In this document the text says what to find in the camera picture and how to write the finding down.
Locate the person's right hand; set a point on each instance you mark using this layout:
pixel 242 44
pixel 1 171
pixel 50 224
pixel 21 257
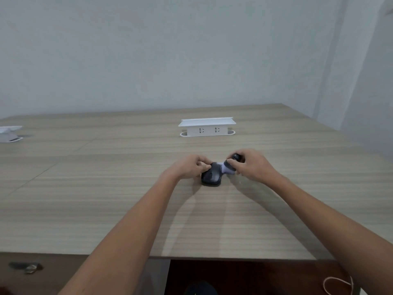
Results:
pixel 256 165

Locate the person's left hand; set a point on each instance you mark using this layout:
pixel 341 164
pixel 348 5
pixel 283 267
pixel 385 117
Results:
pixel 187 167

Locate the person's left thumb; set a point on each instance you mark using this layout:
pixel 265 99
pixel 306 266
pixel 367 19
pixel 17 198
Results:
pixel 205 165

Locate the person's right thumb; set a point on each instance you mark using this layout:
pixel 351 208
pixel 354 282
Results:
pixel 231 163

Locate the black round cap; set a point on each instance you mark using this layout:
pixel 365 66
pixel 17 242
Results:
pixel 237 157

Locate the white cloth piece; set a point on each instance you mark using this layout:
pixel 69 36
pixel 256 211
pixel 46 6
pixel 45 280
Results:
pixel 226 170

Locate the black computer mouse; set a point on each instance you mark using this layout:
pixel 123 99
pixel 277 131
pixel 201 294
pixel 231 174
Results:
pixel 211 177

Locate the person's right forearm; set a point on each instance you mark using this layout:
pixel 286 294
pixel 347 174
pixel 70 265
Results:
pixel 331 230

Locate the person's left forearm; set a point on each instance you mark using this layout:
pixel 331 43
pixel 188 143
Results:
pixel 129 233

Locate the white desktop socket box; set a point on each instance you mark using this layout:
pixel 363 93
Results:
pixel 8 133
pixel 206 127

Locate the brown drawer cabinet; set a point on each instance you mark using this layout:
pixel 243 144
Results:
pixel 46 279

